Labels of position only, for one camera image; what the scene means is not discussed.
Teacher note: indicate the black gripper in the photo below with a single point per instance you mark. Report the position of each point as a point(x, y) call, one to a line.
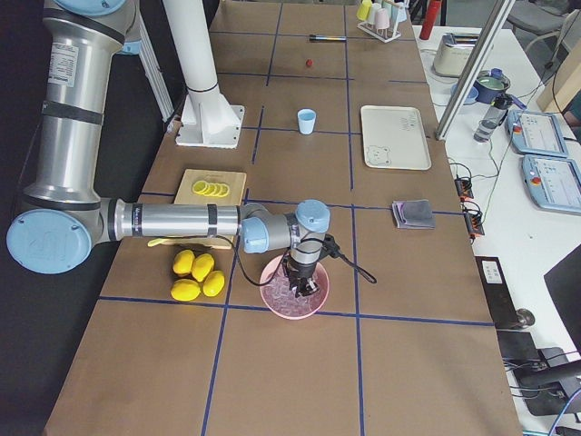
point(300, 272)

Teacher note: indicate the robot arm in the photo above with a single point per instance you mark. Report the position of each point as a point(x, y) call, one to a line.
point(63, 216)

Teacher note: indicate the light blue cup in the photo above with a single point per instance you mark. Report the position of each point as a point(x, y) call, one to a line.
point(306, 119)

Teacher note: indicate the white cup rack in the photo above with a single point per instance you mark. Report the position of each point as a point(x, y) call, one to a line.
point(385, 35)

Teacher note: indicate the pink cup on rack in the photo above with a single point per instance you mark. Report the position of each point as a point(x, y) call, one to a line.
point(382, 19)

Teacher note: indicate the yellow cup on rack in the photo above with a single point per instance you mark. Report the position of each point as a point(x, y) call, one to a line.
point(363, 10)

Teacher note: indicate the pink bowl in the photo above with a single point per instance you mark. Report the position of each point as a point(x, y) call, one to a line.
point(280, 299)

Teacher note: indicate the whole yellow lemon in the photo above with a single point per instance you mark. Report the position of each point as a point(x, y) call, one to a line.
point(185, 290)

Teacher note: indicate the grey folded cloth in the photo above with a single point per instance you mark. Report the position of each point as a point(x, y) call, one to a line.
point(415, 214)

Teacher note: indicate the wooden cutting board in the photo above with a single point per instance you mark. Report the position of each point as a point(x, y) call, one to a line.
point(184, 195)

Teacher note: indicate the lemon slice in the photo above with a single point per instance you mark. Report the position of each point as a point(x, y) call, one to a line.
point(221, 190)
point(199, 187)

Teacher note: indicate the cream bear tray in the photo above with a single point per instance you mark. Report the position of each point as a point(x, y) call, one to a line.
point(393, 138)

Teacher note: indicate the steel muddler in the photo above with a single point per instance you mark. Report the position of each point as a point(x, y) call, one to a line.
point(327, 38)

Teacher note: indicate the clear water bottle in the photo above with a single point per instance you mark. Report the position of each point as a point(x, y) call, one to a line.
point(494, 117)

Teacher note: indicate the teach pendant lower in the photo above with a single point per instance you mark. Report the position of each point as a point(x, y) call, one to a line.
point(553, 183)

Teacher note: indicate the teach pendant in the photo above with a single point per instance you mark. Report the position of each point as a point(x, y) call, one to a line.
point(553, 183)
point(535, 133)

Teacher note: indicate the cream toaster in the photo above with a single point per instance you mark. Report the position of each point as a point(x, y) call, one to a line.
point(453, 52)

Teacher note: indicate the dark blue bowl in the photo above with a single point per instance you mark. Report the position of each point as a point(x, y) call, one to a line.
point(490, 83)

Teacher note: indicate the teach pendant upper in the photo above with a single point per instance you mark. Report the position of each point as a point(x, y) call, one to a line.
point(535, 133)

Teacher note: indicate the red bottle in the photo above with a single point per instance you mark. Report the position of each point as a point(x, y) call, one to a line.
point(433, 8)

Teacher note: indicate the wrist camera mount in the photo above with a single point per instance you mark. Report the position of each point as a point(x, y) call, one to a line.
point(329, 248)

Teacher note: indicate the yellow knife handle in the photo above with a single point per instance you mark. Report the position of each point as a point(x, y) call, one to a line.
point(157, 241)

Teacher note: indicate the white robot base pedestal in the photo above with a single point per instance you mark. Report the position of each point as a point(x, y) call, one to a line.
point(208, 119)

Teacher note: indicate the aluminium frame post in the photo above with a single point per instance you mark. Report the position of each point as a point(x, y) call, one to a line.
point(475, 62)

